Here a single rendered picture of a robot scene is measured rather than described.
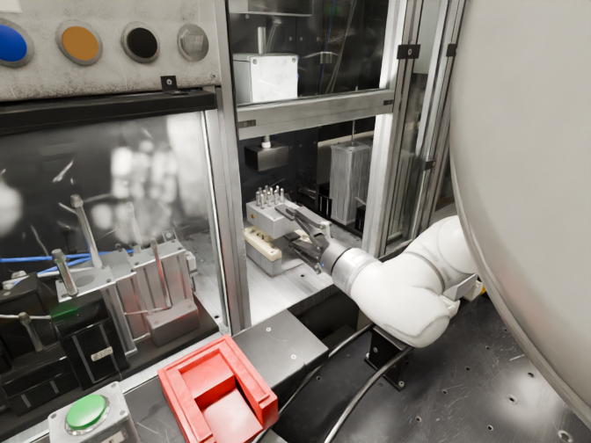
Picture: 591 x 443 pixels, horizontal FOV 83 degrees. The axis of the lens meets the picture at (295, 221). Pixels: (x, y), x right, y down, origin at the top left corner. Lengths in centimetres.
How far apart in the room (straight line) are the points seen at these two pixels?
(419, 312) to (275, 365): 27
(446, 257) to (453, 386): 44
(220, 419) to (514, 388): 72
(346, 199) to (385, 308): 48
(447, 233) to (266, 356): 39
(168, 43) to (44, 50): 12
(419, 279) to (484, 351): 53
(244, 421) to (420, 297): 33
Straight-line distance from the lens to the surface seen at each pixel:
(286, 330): 71
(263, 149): 78
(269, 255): 80
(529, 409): 103
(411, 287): 60
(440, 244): 64
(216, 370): 61
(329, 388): 91
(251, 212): 85
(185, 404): 57
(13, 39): 43
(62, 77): 44
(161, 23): 47
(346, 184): 98
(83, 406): 52
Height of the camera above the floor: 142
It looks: 28 degrees down
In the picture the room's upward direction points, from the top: straight up
